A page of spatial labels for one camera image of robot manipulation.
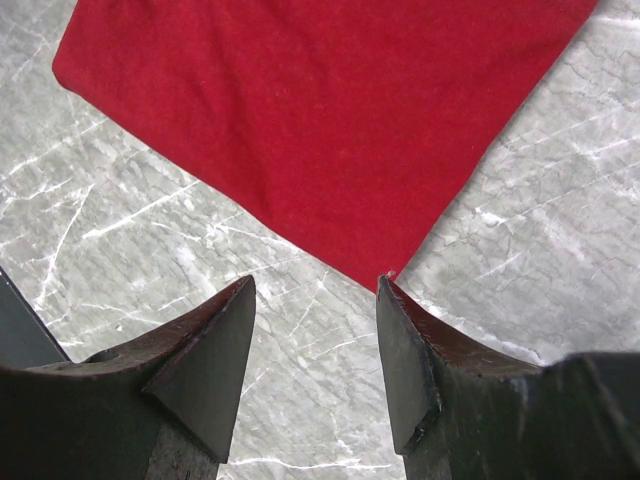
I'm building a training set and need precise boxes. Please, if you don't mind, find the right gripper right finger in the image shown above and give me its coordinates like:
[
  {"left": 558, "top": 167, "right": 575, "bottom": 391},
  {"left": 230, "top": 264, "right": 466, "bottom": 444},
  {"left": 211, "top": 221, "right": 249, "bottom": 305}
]
[{"left": 376, "top": 277, "right": 639, "bottom": 479}]

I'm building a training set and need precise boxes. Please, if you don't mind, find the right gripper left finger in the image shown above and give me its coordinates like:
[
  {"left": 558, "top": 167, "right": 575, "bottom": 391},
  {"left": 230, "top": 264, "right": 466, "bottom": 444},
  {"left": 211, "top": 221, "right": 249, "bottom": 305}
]
[{"left": 1, "top": 276, "right": 256, "bottom": 479}]

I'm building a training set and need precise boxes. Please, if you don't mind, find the red t shirt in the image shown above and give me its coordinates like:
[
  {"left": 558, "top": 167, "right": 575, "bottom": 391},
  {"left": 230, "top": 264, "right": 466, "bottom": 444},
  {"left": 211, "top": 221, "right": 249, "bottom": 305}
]
[{"left": 52, "top": 0, "right": 595, "bottom": 289}]

